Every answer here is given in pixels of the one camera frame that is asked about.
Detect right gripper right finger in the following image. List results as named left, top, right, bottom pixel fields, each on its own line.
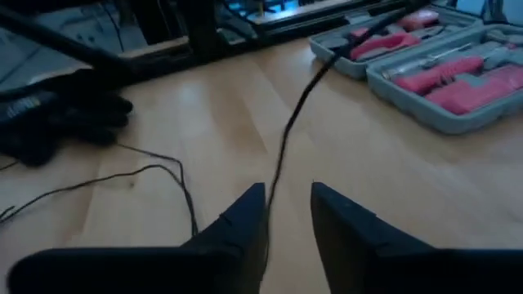
left=311, top=182, right=523, bottom=294

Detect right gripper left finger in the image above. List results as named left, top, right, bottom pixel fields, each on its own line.
left=7, top=182, right=269, bottom=294

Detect black wire cable spool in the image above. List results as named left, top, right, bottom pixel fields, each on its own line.
left=0, top=0, right=428, bottom=262

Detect grey plastic tool case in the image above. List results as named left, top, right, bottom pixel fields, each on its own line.
left=308, top=5, right=523, bottom=136

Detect red tape measure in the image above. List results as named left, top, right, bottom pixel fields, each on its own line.
left=398, top=8, right=441, bottom=32

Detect red handled screwdriver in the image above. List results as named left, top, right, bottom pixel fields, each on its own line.
left=424, top=64, right=523, bottom=117

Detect red handled pliers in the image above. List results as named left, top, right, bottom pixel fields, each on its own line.
left=349, top=31, right=422, bottom=61

